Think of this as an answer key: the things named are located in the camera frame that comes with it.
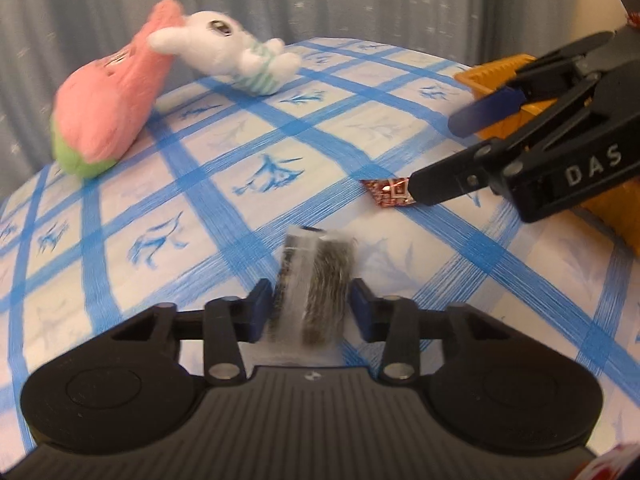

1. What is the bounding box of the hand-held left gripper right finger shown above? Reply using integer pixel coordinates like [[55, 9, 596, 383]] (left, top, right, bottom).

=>
[[350, 280, 536, 383]]

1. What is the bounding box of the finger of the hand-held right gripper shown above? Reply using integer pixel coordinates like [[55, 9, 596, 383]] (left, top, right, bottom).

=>
[[447, 31, 616, 138], [410, 72, 608, 206]]

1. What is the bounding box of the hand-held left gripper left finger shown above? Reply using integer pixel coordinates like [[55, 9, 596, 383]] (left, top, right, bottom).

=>
[[90, 280, 273, 386]]

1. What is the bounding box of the orange plastic tray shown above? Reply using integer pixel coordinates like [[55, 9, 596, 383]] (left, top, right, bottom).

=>
[[454, 55, 640, 258]]

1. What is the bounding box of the clear packet of dark snack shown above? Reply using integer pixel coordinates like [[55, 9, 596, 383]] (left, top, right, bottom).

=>
[[265, 227, 358, 361]]

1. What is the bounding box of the dark red patterned candy packet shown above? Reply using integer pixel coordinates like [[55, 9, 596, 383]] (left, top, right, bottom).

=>
[[360, 177, 418, 208]]

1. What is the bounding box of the blue checked tablecloth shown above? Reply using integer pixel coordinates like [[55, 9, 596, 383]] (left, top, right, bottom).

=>
[[0, 37, 640, 456]]

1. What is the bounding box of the pink plush toy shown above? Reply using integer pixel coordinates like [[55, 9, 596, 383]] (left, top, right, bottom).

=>
[[50, 0, 183, 181]]

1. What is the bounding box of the white rabbit plush toy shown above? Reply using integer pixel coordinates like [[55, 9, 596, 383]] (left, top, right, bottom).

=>
[[147, 10, 303, 96]]

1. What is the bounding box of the red and white object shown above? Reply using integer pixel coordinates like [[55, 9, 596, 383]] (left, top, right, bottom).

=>
[[575, 442, 640, 480]]

